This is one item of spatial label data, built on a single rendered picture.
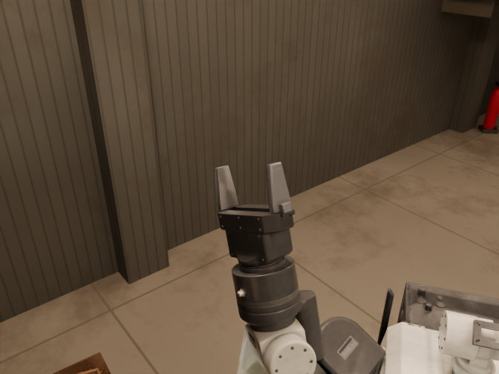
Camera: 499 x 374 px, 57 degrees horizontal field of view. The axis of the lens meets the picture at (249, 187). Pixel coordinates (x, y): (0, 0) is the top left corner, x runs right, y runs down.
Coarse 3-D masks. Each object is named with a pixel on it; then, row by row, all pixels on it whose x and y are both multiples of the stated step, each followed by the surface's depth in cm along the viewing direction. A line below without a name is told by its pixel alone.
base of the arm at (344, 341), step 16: (336, 320) 80; (352, 320) 81; (336, 336) 79; (352, 336) 79; (368, 336) 79; (336, 352) 77; (352, 352) 78; (368, 352) 78; (384, 352) 79; (336, 368) 76; (352, 368) 76; (368, 368) 77
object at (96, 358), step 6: (96, 354) 179; (84, 360) 176; (90, 360) 176; (96, 360) 176; (102, 360) 176; (72, 366) 174; (78, 366) 174; (84, 366) 174; (90, 366) 174; (96, 366) 174; (102, 366) 174; (60, 372) 171; (66, 372) 171; (72, 372) 171; (78, 372) 171; (102, 372) 171; (108, 372) 171
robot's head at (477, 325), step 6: (474, 324) 67; (480, 324) 67; (486, 324) 67; (492, 324) 67; (498, 324) 67; (474, 330) 67; (480, 330) 67; (498, 330) 66; (474, 336) 66; (480, 336) 66; (474, 342) 66; (480, 342) 66; (486, 342) 66; (492, 342) 66; (492, 348) 65; (498, 348) 65
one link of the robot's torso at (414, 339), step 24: (408, 288) 92; (432, 288) 92; (384, 312) 87; (408, 312) 86; (432, 312) 86; (480, 312) 86; (384, 336) 86; (408, 336) 81; (432, 336) 81; (384, 360) 80; (408, 360) 76; (432, 360) 76
